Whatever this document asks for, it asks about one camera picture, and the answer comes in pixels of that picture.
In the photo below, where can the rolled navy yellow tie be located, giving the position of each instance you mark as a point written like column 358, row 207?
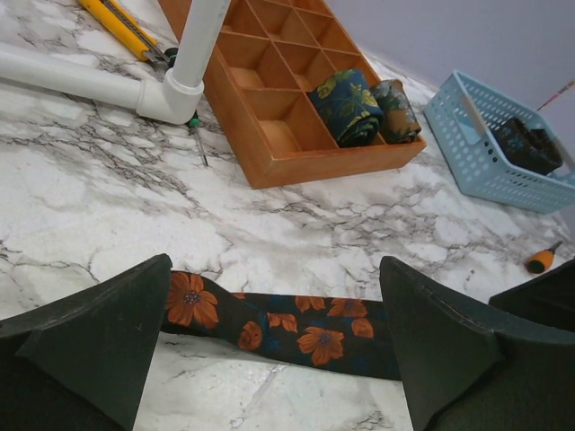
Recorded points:
column 348, row 108

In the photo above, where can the rolled black tie in basket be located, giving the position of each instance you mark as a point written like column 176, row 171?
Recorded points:
column 528, row 148

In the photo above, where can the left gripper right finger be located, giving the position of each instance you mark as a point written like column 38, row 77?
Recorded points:
column 466, row 365

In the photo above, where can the orange handled screwdriver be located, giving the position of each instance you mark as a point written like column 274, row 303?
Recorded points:
column 542, row 260

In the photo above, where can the small green handled screwdriver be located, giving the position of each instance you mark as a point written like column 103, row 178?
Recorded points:
column 194, row 123

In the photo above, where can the yellow utility knife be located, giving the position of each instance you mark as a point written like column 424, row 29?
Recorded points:
column 125, row 29

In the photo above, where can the light blue plastic basket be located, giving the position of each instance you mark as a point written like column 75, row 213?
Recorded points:
column 462, row 116

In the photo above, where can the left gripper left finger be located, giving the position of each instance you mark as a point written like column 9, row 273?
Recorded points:
column 81, row 362

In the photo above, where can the rolled brown floral tie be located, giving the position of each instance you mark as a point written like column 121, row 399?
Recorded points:
column 400, row 124

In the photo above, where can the black orange floral tie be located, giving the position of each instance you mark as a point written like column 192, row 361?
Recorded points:
column 341, row 335

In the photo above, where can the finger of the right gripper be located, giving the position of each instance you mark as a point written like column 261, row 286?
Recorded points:
column 548, row 299

